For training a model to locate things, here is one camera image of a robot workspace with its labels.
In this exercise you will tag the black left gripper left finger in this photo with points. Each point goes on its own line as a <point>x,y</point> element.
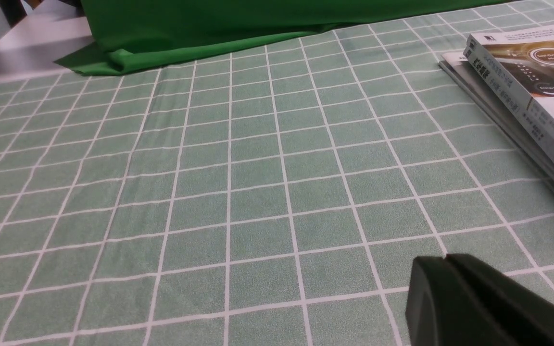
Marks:
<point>442,310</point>

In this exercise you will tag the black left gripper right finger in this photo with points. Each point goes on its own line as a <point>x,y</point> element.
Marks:
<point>525,316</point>

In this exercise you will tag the green checked tablecloth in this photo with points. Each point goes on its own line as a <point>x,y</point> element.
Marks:
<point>272,196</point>

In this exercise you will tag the top book self-driving cover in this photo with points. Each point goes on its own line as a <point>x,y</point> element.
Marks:
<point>519,68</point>

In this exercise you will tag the green backdrop cloth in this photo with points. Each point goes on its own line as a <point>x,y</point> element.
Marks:
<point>135,35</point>

